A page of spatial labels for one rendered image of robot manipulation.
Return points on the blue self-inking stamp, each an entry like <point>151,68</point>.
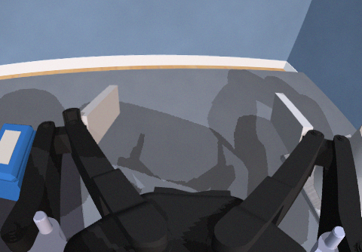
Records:
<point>15,145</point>

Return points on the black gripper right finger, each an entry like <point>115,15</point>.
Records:
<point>340,225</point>

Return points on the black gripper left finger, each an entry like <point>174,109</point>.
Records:
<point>33,225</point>

